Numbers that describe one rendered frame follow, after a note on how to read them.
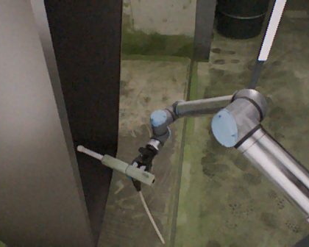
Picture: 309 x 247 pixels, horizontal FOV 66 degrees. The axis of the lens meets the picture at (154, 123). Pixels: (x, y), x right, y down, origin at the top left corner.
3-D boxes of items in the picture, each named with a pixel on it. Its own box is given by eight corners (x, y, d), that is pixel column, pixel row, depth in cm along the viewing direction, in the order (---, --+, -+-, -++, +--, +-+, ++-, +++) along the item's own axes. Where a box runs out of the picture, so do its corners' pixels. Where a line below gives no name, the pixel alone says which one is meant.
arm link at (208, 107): (276, 79, 82) (175, 98, 143) (254, 95, 78) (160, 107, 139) (287, 108, 85) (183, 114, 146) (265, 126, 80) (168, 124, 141)
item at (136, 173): (159, 194, 131) (155, 173, 114) (155, 201, 128) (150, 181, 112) (91, 162, 150) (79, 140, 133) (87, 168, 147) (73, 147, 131)
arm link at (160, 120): (162, 104, 134) (163, 120, 143) (146, 115, 130) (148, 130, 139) (173, 112, 129) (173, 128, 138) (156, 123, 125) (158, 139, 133)
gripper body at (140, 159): (148, 173, 131) (157, 157, 137) (146, 165, 124) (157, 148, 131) (136, 168, 133) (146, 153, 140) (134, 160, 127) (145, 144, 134)
